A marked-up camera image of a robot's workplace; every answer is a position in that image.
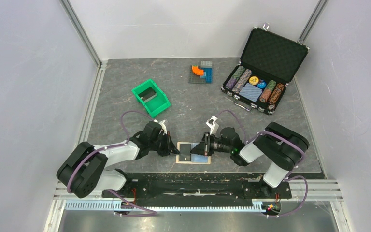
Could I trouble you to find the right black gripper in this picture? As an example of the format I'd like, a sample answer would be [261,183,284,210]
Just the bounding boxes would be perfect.
[190,132,233,156]

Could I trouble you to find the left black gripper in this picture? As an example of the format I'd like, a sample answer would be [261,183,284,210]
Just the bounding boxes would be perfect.
[149,131,180,157]

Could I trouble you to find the black card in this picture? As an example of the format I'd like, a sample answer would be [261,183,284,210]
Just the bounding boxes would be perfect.
[179,143,192,162]

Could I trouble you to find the beige leather card holder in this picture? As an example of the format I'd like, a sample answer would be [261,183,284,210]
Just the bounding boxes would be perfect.
[175,142,211,165]

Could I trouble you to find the dark card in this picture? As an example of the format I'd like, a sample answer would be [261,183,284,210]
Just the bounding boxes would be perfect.
[139,87,157,103]

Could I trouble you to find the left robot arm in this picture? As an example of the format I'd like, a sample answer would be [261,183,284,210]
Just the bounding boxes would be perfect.
[56,120,180,198]

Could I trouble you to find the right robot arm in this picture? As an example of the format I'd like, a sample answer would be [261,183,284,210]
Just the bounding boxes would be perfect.
[190,122,310,197]

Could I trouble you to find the blue playing card deck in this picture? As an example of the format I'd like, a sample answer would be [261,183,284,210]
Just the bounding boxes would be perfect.
[239,84,263,102]

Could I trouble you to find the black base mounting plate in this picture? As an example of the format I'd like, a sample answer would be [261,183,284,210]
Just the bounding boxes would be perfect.
[115,173,292,207]

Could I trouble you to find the green plastic bin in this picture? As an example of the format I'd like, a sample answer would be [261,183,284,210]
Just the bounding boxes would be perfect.
[132,79,171,118]

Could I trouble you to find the grey lego baseplate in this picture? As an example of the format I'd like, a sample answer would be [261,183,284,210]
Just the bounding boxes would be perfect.
[188,70,204,84]

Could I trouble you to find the pink grey chip stack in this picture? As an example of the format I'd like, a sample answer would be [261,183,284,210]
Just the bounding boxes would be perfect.
[232,69,252,94]

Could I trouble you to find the blue lego bricks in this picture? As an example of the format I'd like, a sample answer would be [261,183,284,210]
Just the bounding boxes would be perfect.
[200,68,213,84]

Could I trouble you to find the orange curved lego piece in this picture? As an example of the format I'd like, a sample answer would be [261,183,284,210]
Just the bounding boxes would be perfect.
[191,65,204,76]

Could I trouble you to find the grey lego brick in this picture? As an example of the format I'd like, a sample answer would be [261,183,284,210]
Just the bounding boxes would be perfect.
[200,61,213,68]

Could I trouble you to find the yellow dealer chip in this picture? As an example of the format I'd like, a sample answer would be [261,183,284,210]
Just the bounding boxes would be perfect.
[249,76,260,86]

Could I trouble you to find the purple green chip stack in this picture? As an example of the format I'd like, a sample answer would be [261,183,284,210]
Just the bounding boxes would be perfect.
[225,65,245,90]

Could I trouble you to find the blue dealer chip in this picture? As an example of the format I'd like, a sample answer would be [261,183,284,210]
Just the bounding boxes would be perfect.
[256,81,267,89]

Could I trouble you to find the green red chip stack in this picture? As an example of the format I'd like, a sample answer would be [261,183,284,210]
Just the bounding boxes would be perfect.
[259,80,276,102]

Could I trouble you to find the orange black chip stack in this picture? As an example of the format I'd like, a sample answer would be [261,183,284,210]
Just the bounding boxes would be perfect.
[268,83,285,110]

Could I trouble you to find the black poker chip case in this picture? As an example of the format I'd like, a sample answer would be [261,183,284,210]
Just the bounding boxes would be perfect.
[220,27,309,115]

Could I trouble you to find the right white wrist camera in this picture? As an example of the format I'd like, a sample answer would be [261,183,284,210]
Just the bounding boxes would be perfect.
[206,115,219,135]

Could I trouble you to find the white slotted cable duct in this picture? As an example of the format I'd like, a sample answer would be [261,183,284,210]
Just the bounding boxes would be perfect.
[64,199,275,213]

